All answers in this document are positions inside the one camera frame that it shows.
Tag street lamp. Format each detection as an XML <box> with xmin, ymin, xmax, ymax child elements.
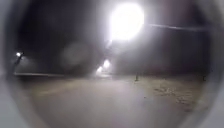
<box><xmin>105</xmin><ymin>2</ymin><xmax>146</xmax><ymax>78</ymax></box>
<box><xmin>13</xmin><ymin>50</ymin><xmax>26</xmax><ymax>75</ymax></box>

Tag short dark post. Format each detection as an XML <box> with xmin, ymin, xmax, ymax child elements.
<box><xmin>201</xmin><ymin>73</ymin><xmax>208</xmax><ymax>83</ymax></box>
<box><xmin>134</xmin><ymin>73</ymin><xmax>140</xmax><ymax>83</ymax></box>

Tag overhead wires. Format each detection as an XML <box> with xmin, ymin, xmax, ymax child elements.
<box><xmin>146</xmin><ymin>23</ymin><xmax>209</xmax><ymax>33</ymax></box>

